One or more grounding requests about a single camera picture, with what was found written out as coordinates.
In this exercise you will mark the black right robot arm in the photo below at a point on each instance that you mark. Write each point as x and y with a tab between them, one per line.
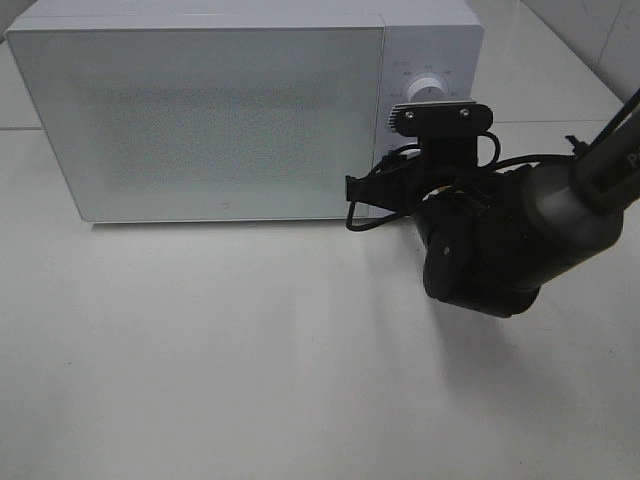
495	233

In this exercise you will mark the white microwave oven body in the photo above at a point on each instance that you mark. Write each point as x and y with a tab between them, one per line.
418	37

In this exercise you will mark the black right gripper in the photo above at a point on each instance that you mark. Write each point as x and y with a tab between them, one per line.
405	175

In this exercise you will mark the white upper power knob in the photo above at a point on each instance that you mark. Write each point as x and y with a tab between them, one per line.
427	87

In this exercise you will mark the white microwave door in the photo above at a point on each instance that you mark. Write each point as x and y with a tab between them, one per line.
165	126

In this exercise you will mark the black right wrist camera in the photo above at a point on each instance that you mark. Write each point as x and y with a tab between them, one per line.
440	119

